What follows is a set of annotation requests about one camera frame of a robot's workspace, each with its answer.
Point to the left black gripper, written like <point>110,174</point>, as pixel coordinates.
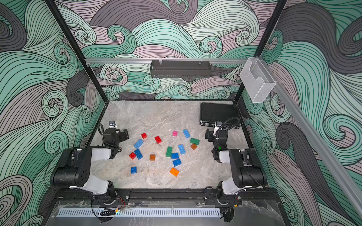
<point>121,134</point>

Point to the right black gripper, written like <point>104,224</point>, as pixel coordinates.
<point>210,133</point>

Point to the green long lego brick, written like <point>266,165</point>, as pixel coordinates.
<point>169,151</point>

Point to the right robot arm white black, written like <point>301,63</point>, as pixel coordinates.
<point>246,169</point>

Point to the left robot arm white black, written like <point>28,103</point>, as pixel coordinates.
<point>73,169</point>

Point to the brown lego brick right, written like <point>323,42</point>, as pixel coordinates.
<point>193,146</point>

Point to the brown lego brick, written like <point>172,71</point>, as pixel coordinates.
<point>152,157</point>
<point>193,146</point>

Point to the blue small lego brick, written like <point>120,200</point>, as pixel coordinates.
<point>133,170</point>

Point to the brown lego brick centre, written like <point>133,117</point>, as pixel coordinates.
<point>152,157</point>

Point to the orange lego brick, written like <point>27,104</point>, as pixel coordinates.
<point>174,172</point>

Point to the light blue brick left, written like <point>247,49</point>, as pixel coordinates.
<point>138,144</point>

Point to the blue long brick left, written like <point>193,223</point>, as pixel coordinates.
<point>138,154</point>

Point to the black case on table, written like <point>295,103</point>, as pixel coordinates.
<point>212,112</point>

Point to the light blue long brick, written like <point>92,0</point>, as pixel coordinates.
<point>181,149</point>

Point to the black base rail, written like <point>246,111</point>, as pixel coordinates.
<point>207,196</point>

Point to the clear plastic wall bin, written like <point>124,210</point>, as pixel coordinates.
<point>257,79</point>

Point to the black perforated wall tray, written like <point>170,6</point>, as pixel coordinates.
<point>180,69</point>

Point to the white slotted cable duct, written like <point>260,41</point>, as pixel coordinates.
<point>142,213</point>

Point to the aluminium rail back wall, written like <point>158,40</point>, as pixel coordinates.
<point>128,60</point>

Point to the aluminium rail wall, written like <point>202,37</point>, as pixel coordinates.
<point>292,101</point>
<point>128,60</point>

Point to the aluminium rail right wall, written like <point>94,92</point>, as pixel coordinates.
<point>292,101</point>

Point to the black frame post right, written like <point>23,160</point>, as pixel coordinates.
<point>269,26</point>

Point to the black frame post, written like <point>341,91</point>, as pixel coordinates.
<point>269,26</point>
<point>65,29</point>

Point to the black frame post left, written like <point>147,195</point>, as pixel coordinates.
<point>65,29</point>

